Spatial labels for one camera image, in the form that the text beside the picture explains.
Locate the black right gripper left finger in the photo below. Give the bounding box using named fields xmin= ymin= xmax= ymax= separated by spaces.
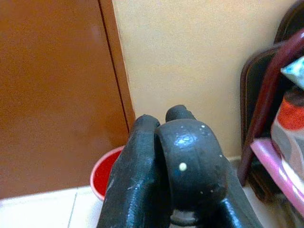
xmin=96 ymin=114 xmax=172 ymax=228

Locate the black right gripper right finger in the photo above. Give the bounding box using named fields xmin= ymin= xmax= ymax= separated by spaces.
xmin=165 ymin=104 xmax=259 ymax=228

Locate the red plastic bucket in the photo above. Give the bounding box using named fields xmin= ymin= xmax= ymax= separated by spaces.
xmin=90 ymin=145 xmax=126 ymax=203

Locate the grey circle-patterned bed mattress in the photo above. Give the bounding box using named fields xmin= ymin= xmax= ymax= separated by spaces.
xmin=270 ymin=89 xmax=304 ymax=181

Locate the dark wooden headboard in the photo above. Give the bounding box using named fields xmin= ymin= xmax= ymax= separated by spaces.
xmin=237 ymin=0 xmax=304 ymax=203

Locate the brown wooden door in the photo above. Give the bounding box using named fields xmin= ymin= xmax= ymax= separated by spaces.
xmin=0 ymin=0 xmax=136 ymax=200

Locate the pink bed frame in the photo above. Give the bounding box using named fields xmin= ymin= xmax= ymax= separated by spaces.
xmin=250 ymin=138 xmax=304 ymax=215

